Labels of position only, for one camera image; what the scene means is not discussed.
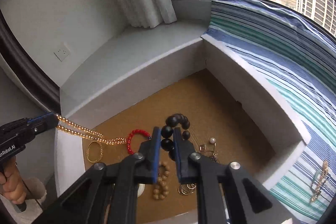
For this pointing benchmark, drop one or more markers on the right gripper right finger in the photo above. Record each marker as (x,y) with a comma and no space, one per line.
(195,168)

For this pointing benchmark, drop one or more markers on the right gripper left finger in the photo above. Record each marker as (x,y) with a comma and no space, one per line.
(134,170)

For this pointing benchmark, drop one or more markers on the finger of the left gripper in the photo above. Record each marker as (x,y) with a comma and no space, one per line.
(43,123)

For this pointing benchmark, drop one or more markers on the pale green jade bangle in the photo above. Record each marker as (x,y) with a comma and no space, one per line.
(141,188)

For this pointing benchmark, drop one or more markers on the pearl earrings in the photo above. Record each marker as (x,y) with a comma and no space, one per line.
(209,149)

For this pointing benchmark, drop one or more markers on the red bead bracelet amber bead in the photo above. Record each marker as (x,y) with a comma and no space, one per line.
(130,137)

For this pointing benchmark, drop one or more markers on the gold bangle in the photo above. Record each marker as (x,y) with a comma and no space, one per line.
(94,152)

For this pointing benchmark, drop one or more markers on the white sleeve left forearm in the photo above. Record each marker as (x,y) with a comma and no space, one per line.
(36,195)

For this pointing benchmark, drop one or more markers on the person's left hand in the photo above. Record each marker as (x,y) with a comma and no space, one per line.
(12,187)

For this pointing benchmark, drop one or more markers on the white cardboard box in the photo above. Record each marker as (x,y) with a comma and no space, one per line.
(220,93)

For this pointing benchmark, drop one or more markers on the blue green striped bedsheet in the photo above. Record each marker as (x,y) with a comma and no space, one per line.
(297,57)

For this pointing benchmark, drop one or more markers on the white wall socket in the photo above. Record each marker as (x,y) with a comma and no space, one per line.
(62,52)

